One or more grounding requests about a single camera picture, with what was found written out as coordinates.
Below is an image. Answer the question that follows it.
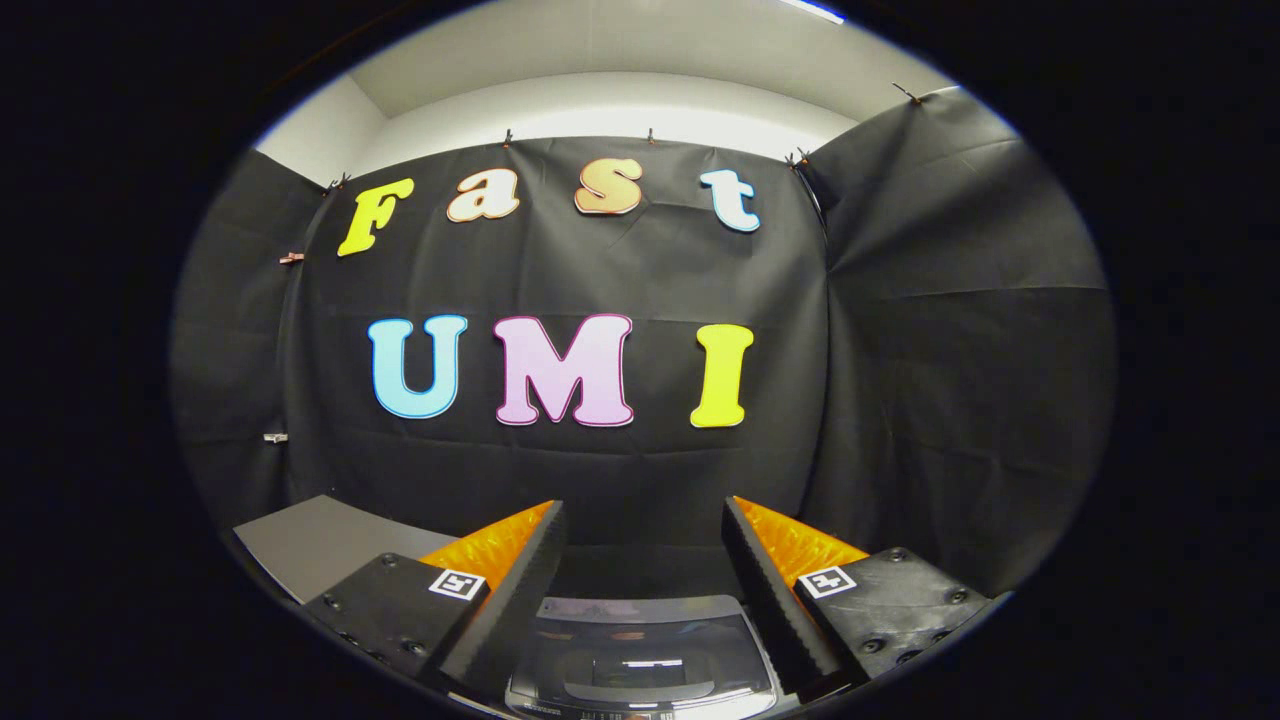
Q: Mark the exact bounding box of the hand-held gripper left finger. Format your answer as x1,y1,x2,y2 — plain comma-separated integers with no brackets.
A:
300,500,569,703

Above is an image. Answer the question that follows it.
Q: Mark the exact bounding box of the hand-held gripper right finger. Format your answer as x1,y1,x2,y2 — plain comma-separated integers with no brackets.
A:
721,495,992,703

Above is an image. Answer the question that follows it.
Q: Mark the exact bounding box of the dark washing machine lid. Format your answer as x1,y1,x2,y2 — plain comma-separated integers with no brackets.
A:
509,596,782,703

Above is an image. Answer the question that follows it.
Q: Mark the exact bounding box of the black backdrop cloth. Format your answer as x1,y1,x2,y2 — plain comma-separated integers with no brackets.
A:
170,85,1117,603

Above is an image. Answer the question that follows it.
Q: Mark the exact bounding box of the ceiling light strip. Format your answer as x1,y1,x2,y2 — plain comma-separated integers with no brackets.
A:
778,0,847,27

